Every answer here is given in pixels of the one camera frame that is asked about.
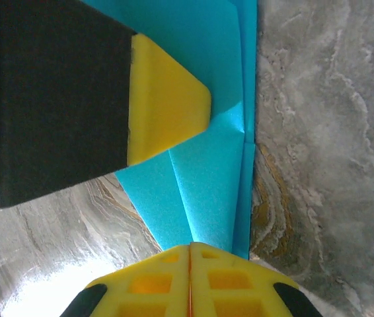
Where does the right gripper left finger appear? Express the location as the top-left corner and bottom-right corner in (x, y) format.
(59, 244), (191, 317)

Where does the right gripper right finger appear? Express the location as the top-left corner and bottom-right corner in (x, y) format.
(190, 243), (323, 317)

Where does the blue paper sheet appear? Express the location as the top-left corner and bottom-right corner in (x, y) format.
(83, 0), (259, 260)

